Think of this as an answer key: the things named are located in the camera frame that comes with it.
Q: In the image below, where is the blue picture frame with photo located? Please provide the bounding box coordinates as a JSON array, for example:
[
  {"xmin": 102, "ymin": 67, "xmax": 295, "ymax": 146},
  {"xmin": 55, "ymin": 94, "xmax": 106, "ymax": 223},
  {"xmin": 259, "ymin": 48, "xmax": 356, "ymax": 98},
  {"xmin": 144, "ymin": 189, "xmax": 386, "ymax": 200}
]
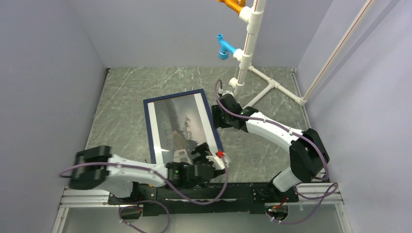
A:
[{"xmin": 143, "ymin": 89, "xmax": 223, "ymax": 164}]

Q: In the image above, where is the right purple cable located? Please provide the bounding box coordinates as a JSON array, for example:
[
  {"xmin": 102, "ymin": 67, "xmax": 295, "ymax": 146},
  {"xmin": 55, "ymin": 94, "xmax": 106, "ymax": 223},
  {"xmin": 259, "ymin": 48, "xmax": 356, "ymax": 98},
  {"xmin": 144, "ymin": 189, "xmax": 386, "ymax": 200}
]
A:
[{"xmin": 214, "ymin": 79, "xmax": 339, "ymax": 225}]

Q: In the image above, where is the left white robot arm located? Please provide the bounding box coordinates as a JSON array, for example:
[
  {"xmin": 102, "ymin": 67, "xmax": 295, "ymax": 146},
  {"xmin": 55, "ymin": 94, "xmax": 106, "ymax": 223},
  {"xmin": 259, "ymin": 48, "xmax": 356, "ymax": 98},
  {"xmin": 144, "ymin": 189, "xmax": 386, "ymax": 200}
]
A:
[{"xmin": 67, "ymin": 143, "xmax": 230, "ymax": 204}]

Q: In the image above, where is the aluminium extrusion frame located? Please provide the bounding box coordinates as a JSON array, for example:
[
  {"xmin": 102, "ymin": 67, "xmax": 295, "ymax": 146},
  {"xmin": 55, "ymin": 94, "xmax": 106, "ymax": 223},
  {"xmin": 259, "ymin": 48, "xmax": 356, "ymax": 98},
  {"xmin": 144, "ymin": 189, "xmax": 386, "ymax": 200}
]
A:
[{"xmin": 59, "ymin": 182, "xmax": 353, "ymax": 233}]

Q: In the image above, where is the blue pipe fitting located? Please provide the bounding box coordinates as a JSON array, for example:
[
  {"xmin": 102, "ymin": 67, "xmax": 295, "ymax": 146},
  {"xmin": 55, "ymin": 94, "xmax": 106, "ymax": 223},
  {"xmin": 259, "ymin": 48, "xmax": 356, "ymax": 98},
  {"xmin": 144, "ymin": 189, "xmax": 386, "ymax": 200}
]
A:
[{"xmin": 217, "ymin": 34, "xmax": 237, "ymax": 60}]

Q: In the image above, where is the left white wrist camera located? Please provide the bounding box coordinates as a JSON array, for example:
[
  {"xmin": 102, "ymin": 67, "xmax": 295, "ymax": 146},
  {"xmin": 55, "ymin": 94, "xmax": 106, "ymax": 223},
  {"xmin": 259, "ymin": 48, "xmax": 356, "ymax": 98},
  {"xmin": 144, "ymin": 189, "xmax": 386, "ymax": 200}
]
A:
[{"xmin": 206, "ymin": 151, "xmax": 231, "ymax": 170}]

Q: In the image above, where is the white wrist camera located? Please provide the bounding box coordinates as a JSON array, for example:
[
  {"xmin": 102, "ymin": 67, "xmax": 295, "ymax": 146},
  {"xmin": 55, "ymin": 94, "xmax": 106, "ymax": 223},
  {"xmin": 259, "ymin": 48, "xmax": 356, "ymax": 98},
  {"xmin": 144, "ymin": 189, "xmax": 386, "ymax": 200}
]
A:
[
  {"xmin": 217, "ymin": 89, "xmax": 234, "ymax": 98},
  {"xmin": 206, "ymin": 151, "xmax": 231, "ymax": 170}
]

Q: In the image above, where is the orange pipe fitting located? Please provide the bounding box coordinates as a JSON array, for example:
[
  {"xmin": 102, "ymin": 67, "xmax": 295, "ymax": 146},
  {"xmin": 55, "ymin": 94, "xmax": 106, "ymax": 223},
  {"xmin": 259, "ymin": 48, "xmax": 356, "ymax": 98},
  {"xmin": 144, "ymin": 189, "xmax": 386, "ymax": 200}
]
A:
[{"xmin": 217, "ymin": 0, "xmax": 246, "ymax": 15}]

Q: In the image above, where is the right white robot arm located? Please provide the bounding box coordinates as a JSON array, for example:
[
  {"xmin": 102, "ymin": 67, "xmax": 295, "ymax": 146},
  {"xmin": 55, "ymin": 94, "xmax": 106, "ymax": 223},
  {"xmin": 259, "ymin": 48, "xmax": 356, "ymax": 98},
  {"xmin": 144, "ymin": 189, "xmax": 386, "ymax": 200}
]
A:
[{"xmin": 211, "ymin": 94, "xmax": 330, "ymax": 201}]

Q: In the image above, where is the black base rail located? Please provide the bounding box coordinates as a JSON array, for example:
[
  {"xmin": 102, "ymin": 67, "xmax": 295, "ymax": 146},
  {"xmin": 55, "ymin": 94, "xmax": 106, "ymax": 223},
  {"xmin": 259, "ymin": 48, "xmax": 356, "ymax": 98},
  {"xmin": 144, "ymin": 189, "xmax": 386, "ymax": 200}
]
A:
[{"xmin": 107, "ymin": 182, "xmax": 299, "ymax": 216}]

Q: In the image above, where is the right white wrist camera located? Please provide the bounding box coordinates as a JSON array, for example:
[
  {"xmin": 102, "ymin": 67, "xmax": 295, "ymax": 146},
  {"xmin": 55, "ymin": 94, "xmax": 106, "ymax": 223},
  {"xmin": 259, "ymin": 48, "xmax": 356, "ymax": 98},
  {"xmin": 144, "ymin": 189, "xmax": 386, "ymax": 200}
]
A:
[{"xmin": 217, "ymin": 89, "xmax": 234, "ymax": 98}]

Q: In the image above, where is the white diagonal PVC pole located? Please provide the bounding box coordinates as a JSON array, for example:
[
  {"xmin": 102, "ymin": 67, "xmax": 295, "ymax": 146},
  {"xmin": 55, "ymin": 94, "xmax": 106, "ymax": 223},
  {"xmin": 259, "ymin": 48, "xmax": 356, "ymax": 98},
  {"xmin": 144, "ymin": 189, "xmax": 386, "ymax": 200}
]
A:
[{"xmin": 300, "ymin": 0, "xmax": 373, "ymax": 106}]

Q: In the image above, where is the white PVC pipe stand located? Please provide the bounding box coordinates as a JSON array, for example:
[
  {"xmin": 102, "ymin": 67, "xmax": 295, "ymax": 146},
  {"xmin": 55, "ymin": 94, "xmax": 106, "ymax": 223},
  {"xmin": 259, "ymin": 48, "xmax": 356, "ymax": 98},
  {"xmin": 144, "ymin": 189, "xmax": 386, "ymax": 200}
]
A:
[{"xmin": 227, "ymin": 0, "xmax": 308, "ymax": 109}]

